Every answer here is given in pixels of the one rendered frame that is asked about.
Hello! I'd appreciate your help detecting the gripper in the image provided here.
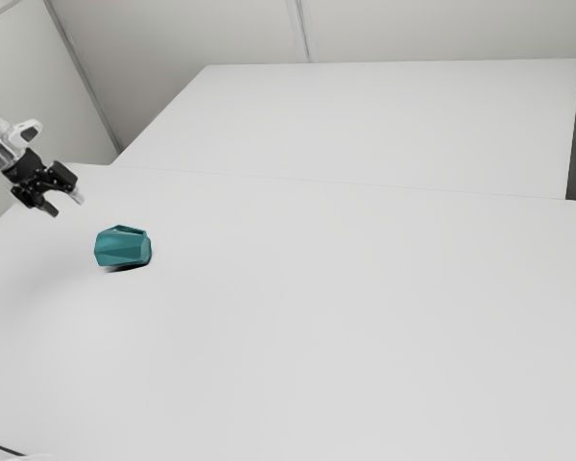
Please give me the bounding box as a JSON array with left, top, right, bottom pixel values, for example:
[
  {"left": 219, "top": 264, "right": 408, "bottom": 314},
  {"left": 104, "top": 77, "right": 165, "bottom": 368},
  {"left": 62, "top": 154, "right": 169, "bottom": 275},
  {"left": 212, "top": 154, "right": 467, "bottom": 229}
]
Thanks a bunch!
[{"left": 0, "top": 148, "right": 86, "bottom": 218}]

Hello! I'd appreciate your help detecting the teal faceted mug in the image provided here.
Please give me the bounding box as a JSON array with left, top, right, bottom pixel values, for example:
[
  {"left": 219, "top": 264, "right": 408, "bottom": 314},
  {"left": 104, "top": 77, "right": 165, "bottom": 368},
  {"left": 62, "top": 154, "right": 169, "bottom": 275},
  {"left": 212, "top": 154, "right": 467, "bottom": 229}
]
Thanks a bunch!
[{"left": 93, "top": 224, "right": 155, "bottom": 268}]

